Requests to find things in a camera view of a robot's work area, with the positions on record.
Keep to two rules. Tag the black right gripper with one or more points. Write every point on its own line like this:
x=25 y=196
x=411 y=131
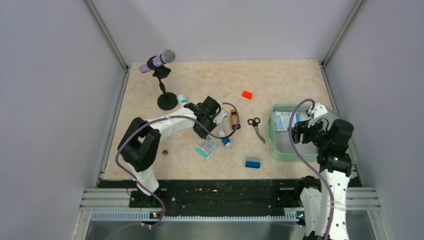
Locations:
x=302 y=127

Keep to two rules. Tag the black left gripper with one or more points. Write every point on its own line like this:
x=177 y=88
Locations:
x=202 y=133

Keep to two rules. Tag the white blue small bottle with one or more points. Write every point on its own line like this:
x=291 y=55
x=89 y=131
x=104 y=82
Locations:
x=224 y=138

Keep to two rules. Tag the clear teal zip bag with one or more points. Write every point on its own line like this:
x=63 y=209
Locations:
x=207 y=147

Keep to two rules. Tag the blue cotton ball bag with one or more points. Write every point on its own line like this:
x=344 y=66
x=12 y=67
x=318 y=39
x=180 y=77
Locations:
x=281 y=119

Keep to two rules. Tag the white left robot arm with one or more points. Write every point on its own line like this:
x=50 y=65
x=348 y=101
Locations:
x=140 y=143

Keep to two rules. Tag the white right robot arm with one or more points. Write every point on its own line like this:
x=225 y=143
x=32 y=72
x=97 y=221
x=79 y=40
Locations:
x=324 y=198

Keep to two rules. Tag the brown medicine bottle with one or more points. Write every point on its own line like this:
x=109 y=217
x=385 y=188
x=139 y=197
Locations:
x=234 y=120

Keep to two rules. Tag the green plastic medicine box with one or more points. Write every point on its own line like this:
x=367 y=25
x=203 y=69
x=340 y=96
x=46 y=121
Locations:
x=280 y=146

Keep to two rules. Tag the translucent box lid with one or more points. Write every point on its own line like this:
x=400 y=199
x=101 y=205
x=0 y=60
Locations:
x=341 y=132

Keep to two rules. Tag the white teal small bottle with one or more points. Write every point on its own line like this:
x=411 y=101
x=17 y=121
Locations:
x=182 y=100

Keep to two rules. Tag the black microphone stand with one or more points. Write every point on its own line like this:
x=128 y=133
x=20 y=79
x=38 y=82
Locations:
x=167 y=100

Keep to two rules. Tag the orange block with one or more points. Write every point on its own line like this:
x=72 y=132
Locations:
x=247 y=94

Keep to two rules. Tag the blue grey small box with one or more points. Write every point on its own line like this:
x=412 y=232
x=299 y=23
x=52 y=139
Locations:
x=252 y=162

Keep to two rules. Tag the purple grey microphone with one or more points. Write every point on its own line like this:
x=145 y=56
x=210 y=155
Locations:
x=155 y=62

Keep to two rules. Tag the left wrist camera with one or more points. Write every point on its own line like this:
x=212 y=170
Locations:
x=221 y=116

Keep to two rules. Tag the black handled scissors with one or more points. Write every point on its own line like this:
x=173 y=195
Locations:
x=254 y=122

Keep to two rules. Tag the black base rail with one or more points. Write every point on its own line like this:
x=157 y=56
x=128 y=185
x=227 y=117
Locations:
x=226 y=198

